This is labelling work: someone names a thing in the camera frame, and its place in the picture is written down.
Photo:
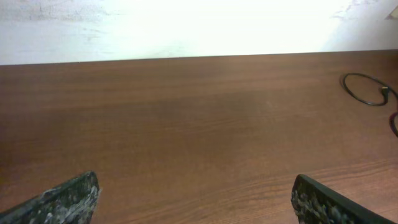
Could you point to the white wall socket plate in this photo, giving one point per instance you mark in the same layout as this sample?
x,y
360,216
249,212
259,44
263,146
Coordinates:
x,y
393,15

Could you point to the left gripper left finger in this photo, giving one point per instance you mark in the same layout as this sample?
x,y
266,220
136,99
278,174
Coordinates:
x,y
73,201

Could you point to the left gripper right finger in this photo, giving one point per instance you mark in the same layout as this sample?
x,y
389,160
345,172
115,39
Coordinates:
x,y
314,202

